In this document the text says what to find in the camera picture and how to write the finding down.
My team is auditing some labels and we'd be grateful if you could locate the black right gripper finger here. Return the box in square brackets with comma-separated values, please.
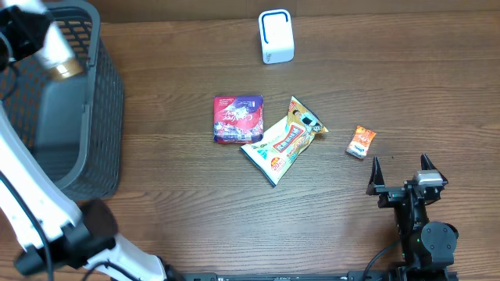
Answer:
[420, 153, 448, 183]
[366, 156, 386, 194]

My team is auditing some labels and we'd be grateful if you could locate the white bamboo print tube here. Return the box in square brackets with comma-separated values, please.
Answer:
[4, 0, 84, 80]

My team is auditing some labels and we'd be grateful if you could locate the small orange packet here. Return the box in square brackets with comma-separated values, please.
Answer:
[346, 126, 377, 159]

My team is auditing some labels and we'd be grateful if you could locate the yellow snack bag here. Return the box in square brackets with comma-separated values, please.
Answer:
[240, 96, 329, 187]

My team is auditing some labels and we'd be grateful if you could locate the red purple pad pack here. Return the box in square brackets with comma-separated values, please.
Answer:
[213, 95, 264, 144]

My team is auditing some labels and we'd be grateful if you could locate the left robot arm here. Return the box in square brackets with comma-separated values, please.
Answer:
[1, 1, 175, 280]

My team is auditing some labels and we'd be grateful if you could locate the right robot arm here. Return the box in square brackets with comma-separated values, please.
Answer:
[366, 154, 459, 280]

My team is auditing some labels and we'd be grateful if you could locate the white barcode scanner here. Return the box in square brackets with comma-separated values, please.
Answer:
[258, 9, 295, 64]

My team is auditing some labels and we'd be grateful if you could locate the dark grey plastic basket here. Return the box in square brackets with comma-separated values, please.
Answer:
[1, 1, 124, 201]

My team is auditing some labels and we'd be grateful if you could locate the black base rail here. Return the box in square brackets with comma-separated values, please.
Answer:
[183, 271, 459, 281]

